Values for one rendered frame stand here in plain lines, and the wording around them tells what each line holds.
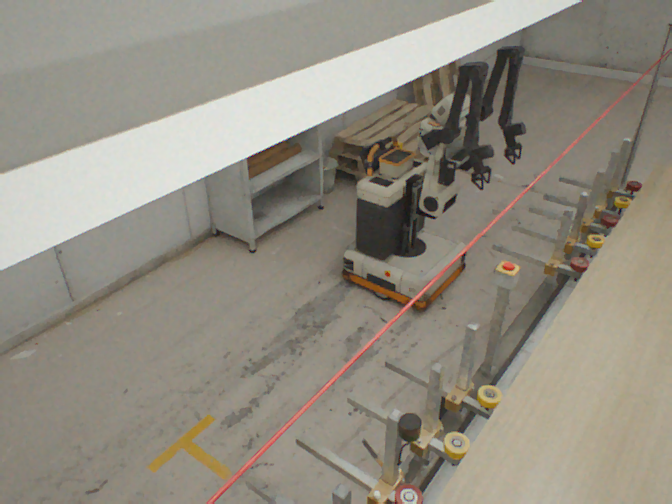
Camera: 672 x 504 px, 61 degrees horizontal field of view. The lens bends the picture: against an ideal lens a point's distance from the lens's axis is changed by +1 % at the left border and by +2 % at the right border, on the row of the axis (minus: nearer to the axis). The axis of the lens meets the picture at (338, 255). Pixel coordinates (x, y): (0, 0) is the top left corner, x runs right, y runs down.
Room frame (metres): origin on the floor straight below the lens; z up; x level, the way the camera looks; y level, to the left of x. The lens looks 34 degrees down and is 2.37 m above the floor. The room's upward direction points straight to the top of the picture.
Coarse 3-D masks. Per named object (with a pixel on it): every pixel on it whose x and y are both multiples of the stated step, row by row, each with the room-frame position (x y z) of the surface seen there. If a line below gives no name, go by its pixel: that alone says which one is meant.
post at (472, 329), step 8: (472, 328) 1.43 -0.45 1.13; (464, 336) 1.44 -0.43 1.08; (472, 336) 1.42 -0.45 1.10; (464, 344) 1.44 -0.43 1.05; (472, 344) 1.42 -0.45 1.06; (464, 352) 1.43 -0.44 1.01; (472, 352) 1.42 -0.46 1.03; (464, 360) 1.43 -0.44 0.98; (472, 360) 1.43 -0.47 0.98; (464, 368) 1.43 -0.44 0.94; (472, 368) 1.44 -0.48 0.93; (464, 376) 1.43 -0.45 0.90; (464, 384) 1.42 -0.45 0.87; (464, 408) 1.43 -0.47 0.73
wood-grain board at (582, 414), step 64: (640, 192) 2.85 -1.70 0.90; (640, 256) 2.20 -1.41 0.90; (576, 320) 1.74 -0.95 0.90; (640, 320) 1.74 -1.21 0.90; (512, 384) 1.39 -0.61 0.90; (576, 384) 1.39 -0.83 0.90; (640, 384) 1.39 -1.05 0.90; (512, 448) 1.13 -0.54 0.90; (576, 448) 1.13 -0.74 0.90; (640, 448) 1.13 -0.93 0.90
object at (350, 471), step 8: (296, 440) 1.19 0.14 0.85; (304, 440) 1.19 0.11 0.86; (312, 440) 1.19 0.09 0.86; (304, 448) 1.17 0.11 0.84; (312, 448) 1.16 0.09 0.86; (320, 448) 1.16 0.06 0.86; (320, 456) 1.13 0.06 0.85; (328, 456) 1.13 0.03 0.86; (336, 456) 1.13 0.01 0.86; (328, 464) 1.11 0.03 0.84; (336, 464) 1.10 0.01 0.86; (344, 464) 1.10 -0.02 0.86; (352, 464) 1.10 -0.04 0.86; (344, 472) 1.08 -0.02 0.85; (352, 472) 1.07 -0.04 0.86; (360, 472) 1.07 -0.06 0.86; (352, 480) 1.06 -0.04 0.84; (360, 480) 1.04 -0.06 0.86; (368, 480) 1.04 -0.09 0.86; (376, 480) 1.04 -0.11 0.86; (368, 488) 1.02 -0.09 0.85; (392, 496) 0.99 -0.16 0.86
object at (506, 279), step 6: (498, 270) 1.64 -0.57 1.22; (504, 270) 1.63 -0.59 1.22; (510, 270) 1.63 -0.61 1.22; (516, 270) 1.63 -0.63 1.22; (498, 276) 1.63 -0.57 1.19; (504, 276) 1.62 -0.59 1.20; (510, 276) 1.61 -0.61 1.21; (516, 276) 1.63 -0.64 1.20; (498, 282) 1.63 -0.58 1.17; (504, 282) 1.62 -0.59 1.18; (510, 282) 1.61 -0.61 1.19; (516, 282) 1.64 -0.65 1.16; (504, 288) 1.61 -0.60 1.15; (510, 288) 1.60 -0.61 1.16
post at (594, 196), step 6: (600, 174) 2.63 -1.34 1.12; (594, 180) 2.64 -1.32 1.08; (600, 180) 2.63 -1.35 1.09; (594, 186) 2.64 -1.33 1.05; (600, 186) 2.62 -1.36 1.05; (594, 192) 2.63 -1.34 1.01; (594, 198) 2.63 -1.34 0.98; (588, 204) 2.64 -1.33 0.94; (594, 204) 2.62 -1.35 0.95; (588, 210) 2.64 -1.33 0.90; (588, 216) 2.63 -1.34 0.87; (582, 234) 2.63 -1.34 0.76
